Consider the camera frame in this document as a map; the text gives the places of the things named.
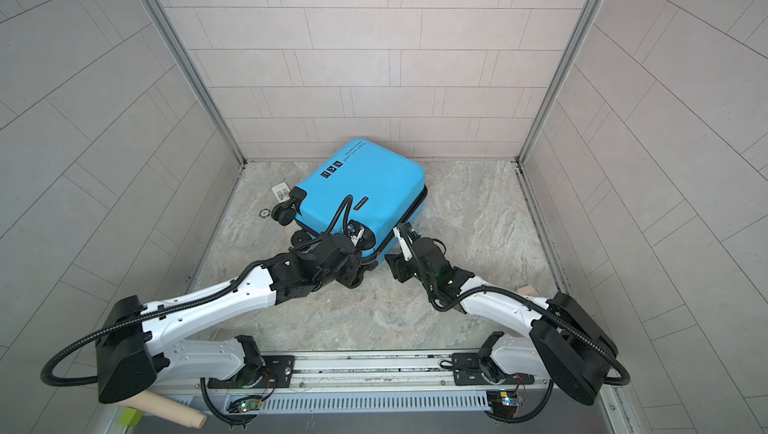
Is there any aluminium corner post left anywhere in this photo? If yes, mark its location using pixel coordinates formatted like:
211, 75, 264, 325
140, 0, 247, 167

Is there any circuit board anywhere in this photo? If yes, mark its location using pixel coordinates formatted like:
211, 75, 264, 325
227, 396, 263, 414
486, 391, 524, 419

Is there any beige handle tool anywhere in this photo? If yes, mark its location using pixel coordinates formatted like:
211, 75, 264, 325
117, 390, 208, 429

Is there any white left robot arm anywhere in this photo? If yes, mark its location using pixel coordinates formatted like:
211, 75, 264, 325
96, 233, 393, 404

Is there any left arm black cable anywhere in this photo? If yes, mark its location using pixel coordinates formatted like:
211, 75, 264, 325
40, 193, 361, 429

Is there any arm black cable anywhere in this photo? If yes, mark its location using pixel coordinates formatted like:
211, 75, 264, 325
419, 235, 631, 424
40, 193, 361, 429

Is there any green sticky block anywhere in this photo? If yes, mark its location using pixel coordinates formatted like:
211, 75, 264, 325
116, 408, 144, 428

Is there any aluminium corner post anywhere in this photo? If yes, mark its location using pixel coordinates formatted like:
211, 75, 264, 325
517, 0, 603, 166
140, 0, 247, 167

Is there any aluminium corner post right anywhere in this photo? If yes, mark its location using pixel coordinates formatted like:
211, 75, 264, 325
517, 0, 603, 166

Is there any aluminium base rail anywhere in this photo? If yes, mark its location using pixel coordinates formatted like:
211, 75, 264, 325
122, 346, 622, 402

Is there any blue suitcase black lining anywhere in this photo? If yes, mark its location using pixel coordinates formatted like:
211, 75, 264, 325
271, 139, 427, 270

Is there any right circuit board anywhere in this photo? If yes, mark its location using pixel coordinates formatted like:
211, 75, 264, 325
486, 391, 524, 419

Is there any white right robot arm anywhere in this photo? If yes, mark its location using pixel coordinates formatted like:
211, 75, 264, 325
387, 223, 631, 405

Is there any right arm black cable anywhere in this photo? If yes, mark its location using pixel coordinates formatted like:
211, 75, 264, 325
419, 235, 631, 424

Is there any left circuit board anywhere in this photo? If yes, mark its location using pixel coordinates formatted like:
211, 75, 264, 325
227, 396, 263, 414

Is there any small pink white gadget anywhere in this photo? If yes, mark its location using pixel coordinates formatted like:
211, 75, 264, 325
517, 285, 537, 297

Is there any white remote with barcode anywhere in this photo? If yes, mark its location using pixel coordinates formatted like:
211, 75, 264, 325
271, 182, 291, 203

